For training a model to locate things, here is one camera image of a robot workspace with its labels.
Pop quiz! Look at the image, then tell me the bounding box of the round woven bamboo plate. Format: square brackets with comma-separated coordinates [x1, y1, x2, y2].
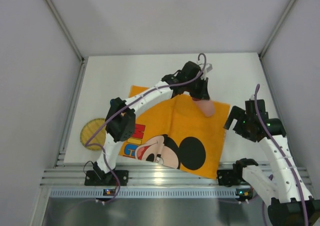
[79, 118, 109, 152]

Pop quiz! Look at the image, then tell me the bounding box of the slotted grey cable duct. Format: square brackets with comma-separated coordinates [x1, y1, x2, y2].
[50, 187, 254, 200]

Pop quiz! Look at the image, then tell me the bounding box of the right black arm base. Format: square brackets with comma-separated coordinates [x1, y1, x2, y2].
[217, 170, 247, 187]

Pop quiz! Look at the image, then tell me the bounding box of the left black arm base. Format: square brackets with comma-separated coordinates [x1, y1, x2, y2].
[84, 170, 129, 186]

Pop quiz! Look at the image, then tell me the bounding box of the orange cartoon mouse cloth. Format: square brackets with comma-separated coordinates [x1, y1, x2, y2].
[119, 94, 230, 179]

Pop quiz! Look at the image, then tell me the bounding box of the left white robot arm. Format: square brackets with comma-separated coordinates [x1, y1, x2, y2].
[93, 61, 215, 179]

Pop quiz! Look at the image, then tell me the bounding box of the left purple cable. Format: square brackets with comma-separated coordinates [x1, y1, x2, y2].
[84, 53, 208, 204]

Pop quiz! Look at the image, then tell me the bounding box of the aluminium rail frame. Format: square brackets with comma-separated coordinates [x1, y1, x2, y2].
[39, 162, 313, 188]

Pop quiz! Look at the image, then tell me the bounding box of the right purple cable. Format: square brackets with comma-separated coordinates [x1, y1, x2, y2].
[249, 83, 311, 226]

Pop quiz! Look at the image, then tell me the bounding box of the pink plastic cup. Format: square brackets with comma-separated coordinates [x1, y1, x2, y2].
[192, 98, 216, 117]

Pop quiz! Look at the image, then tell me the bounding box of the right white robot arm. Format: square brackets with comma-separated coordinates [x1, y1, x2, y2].
[224, 99, 320, 226]

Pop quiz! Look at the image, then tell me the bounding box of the purple cable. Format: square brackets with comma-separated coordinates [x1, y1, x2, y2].
[84, 53, 208, 204]
[249, 83, 311, 226]

